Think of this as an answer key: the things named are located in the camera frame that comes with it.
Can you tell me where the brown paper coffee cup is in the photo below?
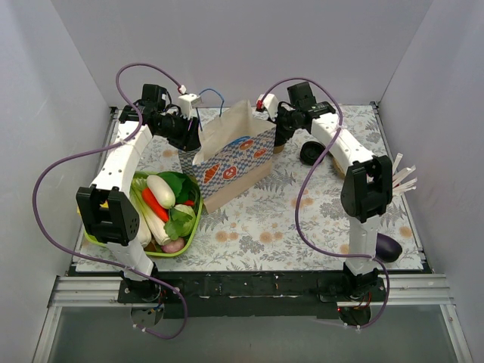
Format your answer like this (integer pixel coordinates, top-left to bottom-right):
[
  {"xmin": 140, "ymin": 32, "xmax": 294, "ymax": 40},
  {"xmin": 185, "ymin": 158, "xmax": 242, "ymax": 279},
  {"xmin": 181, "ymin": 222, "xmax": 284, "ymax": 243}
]
[{"xmin": 273, "ymin": 143, "xmax": 285, "ymax": 154}]

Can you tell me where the blue checkered paper bag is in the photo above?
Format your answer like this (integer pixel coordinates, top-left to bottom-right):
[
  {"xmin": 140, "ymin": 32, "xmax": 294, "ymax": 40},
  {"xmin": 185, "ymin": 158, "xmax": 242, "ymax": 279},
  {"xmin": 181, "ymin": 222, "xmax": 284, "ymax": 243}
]
[{"xmin": 178, "ymin": 100, "xmax": 275, "ymax": 213}]

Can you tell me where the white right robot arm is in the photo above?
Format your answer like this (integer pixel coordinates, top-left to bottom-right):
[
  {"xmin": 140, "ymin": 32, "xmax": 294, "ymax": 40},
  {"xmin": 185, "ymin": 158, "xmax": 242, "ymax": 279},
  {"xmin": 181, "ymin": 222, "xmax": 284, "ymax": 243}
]
[{"xmin": 270, "ymin": 77, "xmax": 392, "ymax": 301}]

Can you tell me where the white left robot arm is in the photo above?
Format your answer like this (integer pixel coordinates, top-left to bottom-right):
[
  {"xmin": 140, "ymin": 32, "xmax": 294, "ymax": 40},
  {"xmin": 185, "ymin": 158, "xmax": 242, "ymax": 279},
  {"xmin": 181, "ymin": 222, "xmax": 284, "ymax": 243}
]
[{"xmin": 76, "ymin": 84, "xmax": 200, "ymax": 303}]

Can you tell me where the green leafy vegetable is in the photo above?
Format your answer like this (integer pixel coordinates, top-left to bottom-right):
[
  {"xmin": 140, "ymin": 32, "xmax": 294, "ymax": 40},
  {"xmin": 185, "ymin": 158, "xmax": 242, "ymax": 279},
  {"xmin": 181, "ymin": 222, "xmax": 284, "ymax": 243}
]
[{"xmin": 157, "ymin": 172, "xmax": 194, "ymax": 206}]

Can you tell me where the white radish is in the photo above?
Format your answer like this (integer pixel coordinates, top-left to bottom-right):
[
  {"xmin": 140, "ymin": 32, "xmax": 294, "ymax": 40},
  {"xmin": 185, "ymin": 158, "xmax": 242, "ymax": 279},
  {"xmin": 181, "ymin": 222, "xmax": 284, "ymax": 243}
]
[
  {"xmin": 147, "ymin": 175, "xmax": 175, "ymax": 209},
  {"xmin": 129, "ymin": 188, "xmax": 152, "ymax": 250}
]

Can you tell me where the brown cardboard cup carrier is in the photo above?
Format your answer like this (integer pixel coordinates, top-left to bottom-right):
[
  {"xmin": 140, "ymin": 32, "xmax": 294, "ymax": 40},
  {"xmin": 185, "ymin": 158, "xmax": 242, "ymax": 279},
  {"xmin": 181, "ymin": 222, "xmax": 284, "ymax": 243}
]
[{"xmin": 332, "ymin": 153, "xmax": 348, "ymax": 178}]

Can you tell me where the red chili pepper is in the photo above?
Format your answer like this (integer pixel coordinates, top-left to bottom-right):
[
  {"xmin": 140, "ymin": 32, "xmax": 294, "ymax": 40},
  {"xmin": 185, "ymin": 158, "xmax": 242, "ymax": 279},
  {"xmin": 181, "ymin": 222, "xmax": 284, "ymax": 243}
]
[{"xmin": 141, "ymin": 188, "xmax": 169, "ymax": 222}]

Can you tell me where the green cabbage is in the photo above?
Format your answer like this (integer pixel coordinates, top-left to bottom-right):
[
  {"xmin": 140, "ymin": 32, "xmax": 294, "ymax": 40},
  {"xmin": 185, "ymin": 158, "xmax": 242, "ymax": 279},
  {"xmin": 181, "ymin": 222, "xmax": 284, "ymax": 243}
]
[{"xmin": 164, "ymin": 204, "xmax": 197, "ymax": 240}]

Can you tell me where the pink onion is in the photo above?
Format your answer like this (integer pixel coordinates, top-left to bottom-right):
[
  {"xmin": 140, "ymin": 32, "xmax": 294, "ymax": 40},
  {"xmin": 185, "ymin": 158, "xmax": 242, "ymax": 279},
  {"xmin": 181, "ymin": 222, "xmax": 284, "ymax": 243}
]
[{"xmin": 161, "ymin": 237, "xmax": 185, "ymax": 253}]

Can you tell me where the floral table mat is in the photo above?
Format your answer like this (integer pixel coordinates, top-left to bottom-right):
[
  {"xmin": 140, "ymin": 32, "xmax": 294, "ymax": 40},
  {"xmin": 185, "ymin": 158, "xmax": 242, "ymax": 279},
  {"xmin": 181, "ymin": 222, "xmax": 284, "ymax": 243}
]
[{"xmin": 137, "ymin": 105, "xmax": 424, "ymax": 271}]

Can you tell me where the green vegetable basket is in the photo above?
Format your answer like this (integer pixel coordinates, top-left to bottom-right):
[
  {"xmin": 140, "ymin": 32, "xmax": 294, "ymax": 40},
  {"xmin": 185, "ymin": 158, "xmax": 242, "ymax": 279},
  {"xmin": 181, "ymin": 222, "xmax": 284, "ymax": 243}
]
[{"xmin": 83, "ymin": 170, "xmax": 205, "ymax": 259}]

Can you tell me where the purple eggplant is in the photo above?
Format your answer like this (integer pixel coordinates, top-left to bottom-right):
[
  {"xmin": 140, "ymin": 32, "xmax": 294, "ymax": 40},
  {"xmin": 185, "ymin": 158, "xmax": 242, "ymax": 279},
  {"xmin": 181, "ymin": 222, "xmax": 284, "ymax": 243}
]
[{"xmin": 376, "ymin": 233, "xmax": 402, "ymax": 263}]

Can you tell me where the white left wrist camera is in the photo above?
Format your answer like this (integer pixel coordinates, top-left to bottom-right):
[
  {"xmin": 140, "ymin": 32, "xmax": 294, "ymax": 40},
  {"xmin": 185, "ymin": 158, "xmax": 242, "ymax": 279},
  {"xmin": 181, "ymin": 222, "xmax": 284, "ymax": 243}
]
[{"xmin": 178, "ymin": 85, "xmax": 202, "ymax": 119}]

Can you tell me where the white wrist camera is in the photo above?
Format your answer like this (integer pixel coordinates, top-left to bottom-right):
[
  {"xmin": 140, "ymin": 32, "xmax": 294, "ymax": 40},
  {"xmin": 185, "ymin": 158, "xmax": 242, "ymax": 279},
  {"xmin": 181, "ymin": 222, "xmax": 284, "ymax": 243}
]
[
  {"xmin": 178, "ymin": 85, "xmax": 202, "ymax": 119},
  {"xmin": 256, "ymin": 94, "xmax": 279, "ymax": 121}
]

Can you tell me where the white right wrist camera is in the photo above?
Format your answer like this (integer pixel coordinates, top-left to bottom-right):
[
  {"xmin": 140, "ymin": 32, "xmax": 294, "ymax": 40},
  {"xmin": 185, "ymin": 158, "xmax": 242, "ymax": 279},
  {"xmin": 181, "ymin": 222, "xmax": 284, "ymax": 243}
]
[{"xmin": 256, "ymin": 94, "xmax": 279, "ymax": 121}]

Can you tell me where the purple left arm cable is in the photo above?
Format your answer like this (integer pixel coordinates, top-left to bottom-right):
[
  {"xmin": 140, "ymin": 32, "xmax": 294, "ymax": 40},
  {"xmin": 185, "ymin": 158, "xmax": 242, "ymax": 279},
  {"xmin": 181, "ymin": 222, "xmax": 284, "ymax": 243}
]
[{"xmin": 32, "ymin": 62, "xmax": 189, "ymax": 340}]

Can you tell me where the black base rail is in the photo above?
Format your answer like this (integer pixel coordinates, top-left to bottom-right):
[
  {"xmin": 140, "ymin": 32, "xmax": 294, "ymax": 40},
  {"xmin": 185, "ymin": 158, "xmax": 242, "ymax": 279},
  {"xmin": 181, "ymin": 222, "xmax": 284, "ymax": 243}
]
[{"xmin": 117, "ymin": 271, "xmax": 386, "ymax": 319}]

